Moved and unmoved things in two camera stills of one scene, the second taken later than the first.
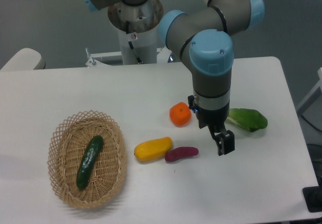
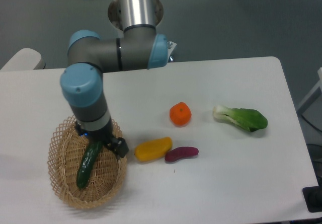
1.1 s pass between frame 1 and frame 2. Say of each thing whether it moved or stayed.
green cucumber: stayed
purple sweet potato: stayed
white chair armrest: stayed
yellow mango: stayed
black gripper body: moved
